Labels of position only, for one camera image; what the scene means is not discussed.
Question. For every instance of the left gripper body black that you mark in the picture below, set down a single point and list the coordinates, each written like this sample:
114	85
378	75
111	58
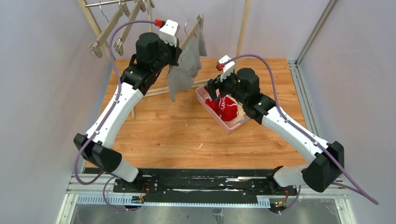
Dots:
178	52

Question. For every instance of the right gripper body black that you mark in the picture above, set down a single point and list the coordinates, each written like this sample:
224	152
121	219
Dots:
213	85

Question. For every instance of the grey striped underwear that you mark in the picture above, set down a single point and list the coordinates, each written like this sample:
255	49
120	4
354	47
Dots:
181	77

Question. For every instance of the wooden clip hanger striped underwear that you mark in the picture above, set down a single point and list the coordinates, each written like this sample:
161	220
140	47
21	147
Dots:
198	25

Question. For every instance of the wooden clip hanger red underwear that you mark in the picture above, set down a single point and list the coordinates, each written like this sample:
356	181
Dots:
150	5

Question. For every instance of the wooden clip hanger cream underwear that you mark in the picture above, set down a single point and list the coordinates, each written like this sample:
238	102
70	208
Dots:
118	46

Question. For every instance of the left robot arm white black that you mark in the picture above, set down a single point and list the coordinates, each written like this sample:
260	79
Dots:
153	53

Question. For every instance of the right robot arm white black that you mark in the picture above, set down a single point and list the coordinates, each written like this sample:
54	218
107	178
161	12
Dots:
323	159

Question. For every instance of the empty wooden clip hanger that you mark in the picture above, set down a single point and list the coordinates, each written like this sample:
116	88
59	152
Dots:
101	41

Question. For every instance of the pink plastic basket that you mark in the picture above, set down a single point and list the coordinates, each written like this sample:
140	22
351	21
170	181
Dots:
202	94

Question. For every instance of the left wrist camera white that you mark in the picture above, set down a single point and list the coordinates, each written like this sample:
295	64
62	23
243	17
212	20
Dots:
168	33

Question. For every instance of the wooden clothes rack frame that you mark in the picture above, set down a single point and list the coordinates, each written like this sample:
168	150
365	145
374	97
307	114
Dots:
93	23

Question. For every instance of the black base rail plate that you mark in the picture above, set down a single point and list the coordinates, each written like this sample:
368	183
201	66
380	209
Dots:
227	188

